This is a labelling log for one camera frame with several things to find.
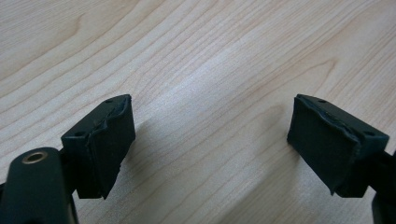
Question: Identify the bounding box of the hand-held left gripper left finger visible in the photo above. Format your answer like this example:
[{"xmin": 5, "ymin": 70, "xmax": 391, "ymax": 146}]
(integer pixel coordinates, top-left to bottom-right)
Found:
[{"xmin": 60, "ymin": 93, "xmax": 137, "ymax": 201}]

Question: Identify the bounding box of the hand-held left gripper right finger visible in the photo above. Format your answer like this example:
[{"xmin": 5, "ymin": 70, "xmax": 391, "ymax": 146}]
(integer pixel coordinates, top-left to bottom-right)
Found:
[{"xmin": 286, "ymin": 93, "xmax": 390, "ymax": 199}]

